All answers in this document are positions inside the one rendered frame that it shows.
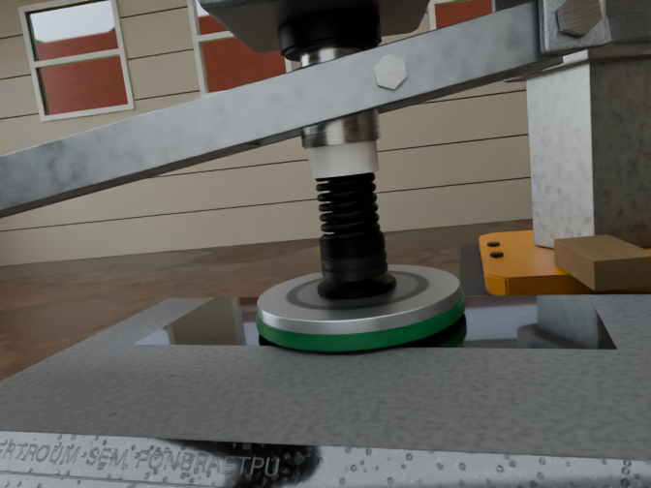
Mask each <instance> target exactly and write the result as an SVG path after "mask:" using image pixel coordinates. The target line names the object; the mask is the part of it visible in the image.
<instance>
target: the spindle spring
mask: <svg viewBox="0 0 651 488"><path fill-rule="evenodd" d="M360 174H362V176H361V177H357V178H352V179H347V180H341V181H335V182H329V183H323V184H318V185H317V186H316V190H317V191H318V192H323V191H331V190H337V189H344V188H349V187H354V186H358V185H363V187H360V188H356V189H352V190H346V191H340V192H334V193H324V194H319V195H318V196H317V200H318V201H320V202H325V201H334V200H340V199H346V198H356V197H360V196H364V198H359V199H354V200H349V201H343V202H336V203H322V204H320V205H319V206H318V207H319V210H320V211H321V212H327V213H324V214H322V215H320V218H319V219H320V220H321V222H325V223H324V224H322V225H321V230H322V231H323V232H336V231H344V230H351V229H360V228H364V227H368V229H362V230H357V231H352V232H346V233H338V234H326V233H325V234H323V235H322V239H324V240H350V239H358V238H362V237H367V236H371V235H373V234H375V233H377V232H378V231H379V230H380V227H381V226H380V225H379V224H378V223H377V222H378V221H379V219H380V217H379V214H378V213H376V211H377V210H378V208H379V206H378V204H377V203H376V202H375V201H376V200H377V198H378V197H377V195H376V194H375V193H373V192H374V191H375V190H376V187H377V186H376V185H375V183H373V182H372V181H374V180H375V178H376V177H375V174H374V173H372V172H366V173H360ZM355 175H359V174H353V175H344V176H335V177H325V178H315V179H316V181H319V182H323V181H328V180H332V179H338V178H344V177H350V176H355ZM364 205H365V208H361V209H358V210H353V211H347V212H341V213H333V214H332V212H330V211H338V210H345V209H351V208H356V207H361V206H364ZM365 216H366V218H365V219H362V220H358V221H353V222H349V223H342V224H334V223H333V222H340V221H347V220H352V219H357V218H361V217H365Z"/></svg>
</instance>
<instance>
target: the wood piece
mask: <svg viewBox="0 0 651 488"><path fill-rule="evenodd" d="M554 257H555V264H556V265H558V266H559V267H560V268H562V269H563V270H565V271H566V272H568V273H569V274H571V275H572V276H574V277H575V278H576V279H577V280H578V281H580V282H581V283H583V284H584V285H586V286H587V287H589V288H590V289H591V290H593V291H602V290H626V289H639V288H651V251H648V250H645V249H643V248H640V247H638V246H636V245H634V244H631V243H629V242H626V241H624V240H621V239H618V238H616V237H613V236H611V235H608V234H604V235H593V236H582V237H572V238H561V239H554Z"/></svg>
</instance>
